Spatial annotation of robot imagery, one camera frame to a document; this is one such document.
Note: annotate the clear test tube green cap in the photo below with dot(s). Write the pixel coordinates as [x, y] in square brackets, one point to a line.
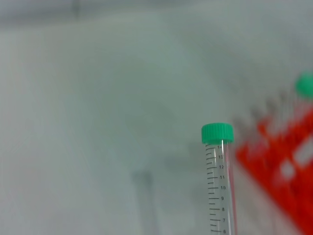
[217, 133]
[305, 85]

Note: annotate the orange plastic test tube rack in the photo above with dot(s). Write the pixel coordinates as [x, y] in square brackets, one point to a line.
[293, 183]

